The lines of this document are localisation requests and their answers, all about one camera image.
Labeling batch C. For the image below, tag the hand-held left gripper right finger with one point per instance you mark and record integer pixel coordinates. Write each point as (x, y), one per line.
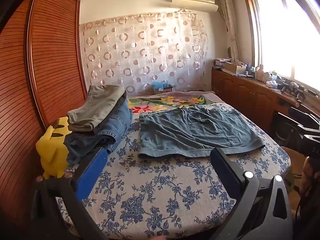
(225, 167)

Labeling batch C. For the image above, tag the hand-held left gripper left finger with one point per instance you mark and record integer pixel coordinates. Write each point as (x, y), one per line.
(92, 172)

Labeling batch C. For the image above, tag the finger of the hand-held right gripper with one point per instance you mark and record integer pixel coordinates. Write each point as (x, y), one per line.
(305, 120)

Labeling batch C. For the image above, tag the teal pants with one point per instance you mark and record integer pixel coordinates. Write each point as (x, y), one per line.
(197, 132)

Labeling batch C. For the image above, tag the person's right forearm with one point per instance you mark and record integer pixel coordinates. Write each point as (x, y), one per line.
(310, 205)

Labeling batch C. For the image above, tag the folded khaki pants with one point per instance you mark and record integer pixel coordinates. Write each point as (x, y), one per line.
(97, 107)

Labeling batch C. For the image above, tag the folded blue jeans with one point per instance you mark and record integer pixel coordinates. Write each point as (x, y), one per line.
(110, 135)

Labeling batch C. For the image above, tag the yellow plush toy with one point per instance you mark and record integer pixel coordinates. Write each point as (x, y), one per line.
(51, 152)

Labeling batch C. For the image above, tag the bed with floral sheet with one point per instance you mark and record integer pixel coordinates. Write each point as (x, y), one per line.
(155, 192)

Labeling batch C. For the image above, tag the wooden cabinet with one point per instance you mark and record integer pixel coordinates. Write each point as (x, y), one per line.
(245, 92)

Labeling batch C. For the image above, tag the wooden framed window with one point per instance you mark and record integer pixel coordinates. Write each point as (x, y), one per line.
(287, 35)

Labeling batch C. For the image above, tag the open cardboard box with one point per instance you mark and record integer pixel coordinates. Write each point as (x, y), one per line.
(233, 67)

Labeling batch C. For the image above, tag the colourful flower blanket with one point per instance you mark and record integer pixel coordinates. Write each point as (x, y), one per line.
(160, 102)

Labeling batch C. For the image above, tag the stack of papers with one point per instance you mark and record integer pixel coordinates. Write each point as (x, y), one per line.
(221, 62)

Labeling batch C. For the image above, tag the cardboard box with blue bag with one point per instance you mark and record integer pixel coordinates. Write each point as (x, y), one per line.
(161, 87)

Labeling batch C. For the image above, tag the wooden slatted wardrobe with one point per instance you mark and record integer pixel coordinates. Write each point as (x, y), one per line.
(45, 62)

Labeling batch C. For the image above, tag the beige window curtain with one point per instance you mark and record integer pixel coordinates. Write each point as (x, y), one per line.
(231, 25)

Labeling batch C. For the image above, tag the sheer circle-patterned curtain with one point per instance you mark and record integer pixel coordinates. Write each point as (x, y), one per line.
(145, 55)

